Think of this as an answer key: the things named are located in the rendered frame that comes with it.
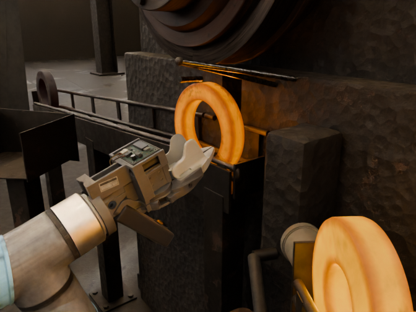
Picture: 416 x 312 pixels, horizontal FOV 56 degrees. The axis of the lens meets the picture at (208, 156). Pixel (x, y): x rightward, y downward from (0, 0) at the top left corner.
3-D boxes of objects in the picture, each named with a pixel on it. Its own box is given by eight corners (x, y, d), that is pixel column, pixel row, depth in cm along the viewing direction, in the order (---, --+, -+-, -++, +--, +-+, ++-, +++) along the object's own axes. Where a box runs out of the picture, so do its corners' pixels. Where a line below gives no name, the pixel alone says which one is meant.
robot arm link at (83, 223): (87, 265, 50) (65, 239, 56) (117, 244, 52) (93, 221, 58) (62, 221, 46) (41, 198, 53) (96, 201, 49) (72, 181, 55)
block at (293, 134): (297, 242, 75) (307, 119, 67) (333, 261, 69) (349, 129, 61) (257, 262, 68) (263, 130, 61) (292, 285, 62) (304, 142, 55)
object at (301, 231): (320, 260, 56) (323, 221, 55) (345, 296, 47) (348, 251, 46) (279, 262, 56) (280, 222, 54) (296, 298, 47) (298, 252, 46)
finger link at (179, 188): (207, 169, 58) (159, 201, 54) (209, 177, 58) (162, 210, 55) (188, 161, 61) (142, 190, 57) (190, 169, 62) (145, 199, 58)
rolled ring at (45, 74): (46, 70, 152) (54, 70, 154) (33, 70, 166) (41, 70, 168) (53, 117, 157) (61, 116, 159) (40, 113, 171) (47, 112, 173)
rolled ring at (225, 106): (233, 90, 68) (246, 88, 70) (173, 78, 82) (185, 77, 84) (231, 187, 74) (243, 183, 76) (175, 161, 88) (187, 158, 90)
